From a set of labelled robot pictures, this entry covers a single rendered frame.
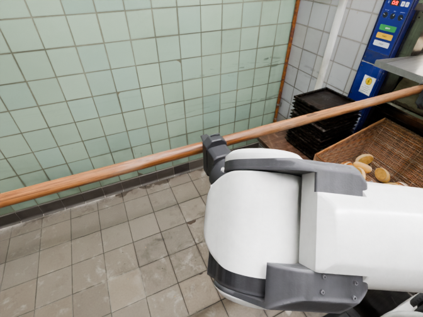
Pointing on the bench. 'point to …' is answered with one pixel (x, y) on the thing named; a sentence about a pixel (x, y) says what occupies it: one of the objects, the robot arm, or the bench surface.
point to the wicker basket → (335, 154)
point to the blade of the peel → (403, 66)
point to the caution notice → (367, 85)
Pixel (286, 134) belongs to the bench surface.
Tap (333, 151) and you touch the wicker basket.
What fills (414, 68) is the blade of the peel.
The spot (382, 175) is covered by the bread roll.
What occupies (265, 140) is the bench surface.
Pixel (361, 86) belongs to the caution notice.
